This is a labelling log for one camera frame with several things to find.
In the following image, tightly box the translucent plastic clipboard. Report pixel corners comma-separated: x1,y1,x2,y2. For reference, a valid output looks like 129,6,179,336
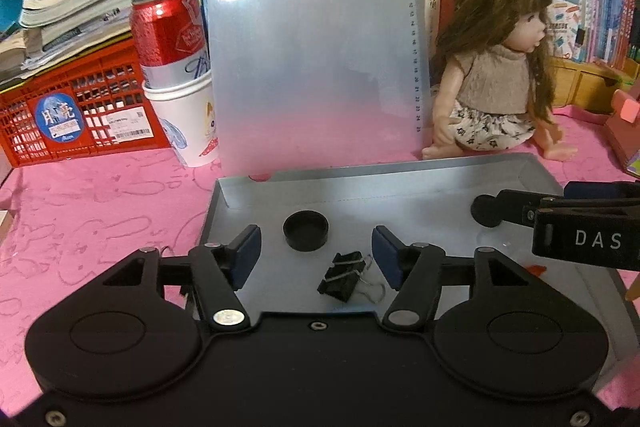
205,0,433,175

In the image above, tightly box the white printed carton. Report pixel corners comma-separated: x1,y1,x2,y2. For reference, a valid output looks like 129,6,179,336
542,0,588,60

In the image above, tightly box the long-haired doll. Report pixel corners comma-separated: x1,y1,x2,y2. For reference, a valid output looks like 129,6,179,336
421,0,578,162

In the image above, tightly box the black round lid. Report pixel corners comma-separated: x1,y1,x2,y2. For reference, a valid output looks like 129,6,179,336
471,193,506,228
283,211,330,253

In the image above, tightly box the red plastic basket with sticker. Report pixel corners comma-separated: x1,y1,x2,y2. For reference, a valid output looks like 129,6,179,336
0,39,173,168

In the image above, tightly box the grey cardboard box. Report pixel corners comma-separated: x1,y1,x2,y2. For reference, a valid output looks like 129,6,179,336
186,152,640,400

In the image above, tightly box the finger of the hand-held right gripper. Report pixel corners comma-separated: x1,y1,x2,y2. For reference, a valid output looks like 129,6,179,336
495,189,568,228
564,181,640,201

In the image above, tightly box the pink printed towel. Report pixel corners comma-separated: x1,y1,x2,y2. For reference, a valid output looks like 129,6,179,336
0,112,640,408

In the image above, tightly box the red drink can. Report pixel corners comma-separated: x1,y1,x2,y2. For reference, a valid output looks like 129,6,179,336
130,0,211,88

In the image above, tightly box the large black binder clip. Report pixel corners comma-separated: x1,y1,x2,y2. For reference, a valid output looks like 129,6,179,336
317,252,386,305

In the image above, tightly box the pink triangular wooden house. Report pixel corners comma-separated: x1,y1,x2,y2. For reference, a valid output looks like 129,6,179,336
602,79,640,180

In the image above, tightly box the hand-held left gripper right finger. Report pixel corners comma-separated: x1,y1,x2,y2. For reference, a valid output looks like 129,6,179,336
371,225,533,330

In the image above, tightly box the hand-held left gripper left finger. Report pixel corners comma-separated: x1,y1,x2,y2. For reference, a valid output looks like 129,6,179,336
102,224,262,333

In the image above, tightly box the wooden drawer unit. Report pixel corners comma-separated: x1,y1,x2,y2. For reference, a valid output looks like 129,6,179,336
550,57,640,128

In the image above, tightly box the white paper cup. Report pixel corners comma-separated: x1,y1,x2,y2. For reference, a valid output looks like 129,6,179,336
142,67,221,168

